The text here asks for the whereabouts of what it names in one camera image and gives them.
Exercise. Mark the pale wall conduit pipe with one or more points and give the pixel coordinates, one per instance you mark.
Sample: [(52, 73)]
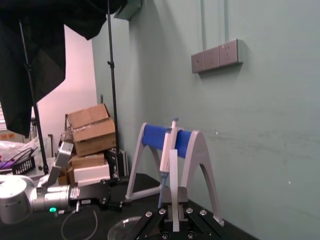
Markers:
[(226, 22), (203, 25)]

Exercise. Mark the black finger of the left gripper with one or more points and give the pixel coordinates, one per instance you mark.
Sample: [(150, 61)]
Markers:
[(113, 205), (106, 183)]

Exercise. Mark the small brown cardboard box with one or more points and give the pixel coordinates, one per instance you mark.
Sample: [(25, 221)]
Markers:
[(86, 159)]

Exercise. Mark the white pipette with blue tip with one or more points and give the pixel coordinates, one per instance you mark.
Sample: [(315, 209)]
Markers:
[(167, 155)]

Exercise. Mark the large brown cardboard box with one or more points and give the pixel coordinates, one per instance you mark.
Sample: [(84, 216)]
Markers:
[(92, 132)]

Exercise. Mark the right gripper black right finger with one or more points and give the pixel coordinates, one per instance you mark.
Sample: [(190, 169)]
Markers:
[(183, 200)]

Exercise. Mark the black fabric softbox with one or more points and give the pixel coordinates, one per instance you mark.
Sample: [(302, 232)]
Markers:
[(30, 50)]

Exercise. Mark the black table cloth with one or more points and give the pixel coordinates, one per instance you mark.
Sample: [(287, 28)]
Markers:
[(37, 230)]

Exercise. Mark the clear glass petri dish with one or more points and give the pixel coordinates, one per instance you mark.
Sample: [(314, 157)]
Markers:
[(122, 226)]

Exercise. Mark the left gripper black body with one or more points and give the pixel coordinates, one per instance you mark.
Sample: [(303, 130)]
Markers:
[(92, 193)]

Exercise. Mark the black light stand pole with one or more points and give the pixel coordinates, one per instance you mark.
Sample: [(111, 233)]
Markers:
[(32, 100), (112, 75)]

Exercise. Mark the black case with silver edges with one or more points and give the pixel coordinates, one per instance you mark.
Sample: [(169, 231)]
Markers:
[(118, 163)]

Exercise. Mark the black plastic basket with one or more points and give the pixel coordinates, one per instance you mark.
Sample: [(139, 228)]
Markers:
[(23, 166)]

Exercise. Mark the grey wall socket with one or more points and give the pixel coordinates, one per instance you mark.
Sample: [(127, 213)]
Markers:
[(211, 58), (228, 53)]

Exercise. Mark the white plastic bag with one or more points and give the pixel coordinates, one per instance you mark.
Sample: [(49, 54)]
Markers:
[(15, 147)]

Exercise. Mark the white translucent stirring rod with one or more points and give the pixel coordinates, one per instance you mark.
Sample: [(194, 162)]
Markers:
[(174, 175)]

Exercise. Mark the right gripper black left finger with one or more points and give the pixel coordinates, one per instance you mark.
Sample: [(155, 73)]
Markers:
[(167, 200)]

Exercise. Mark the grey ceiling duct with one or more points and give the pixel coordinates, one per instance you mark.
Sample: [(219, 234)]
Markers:
[(125, 11)]

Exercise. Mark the white pipette stand blue roller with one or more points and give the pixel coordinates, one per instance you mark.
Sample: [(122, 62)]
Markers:
[(197, 150)]

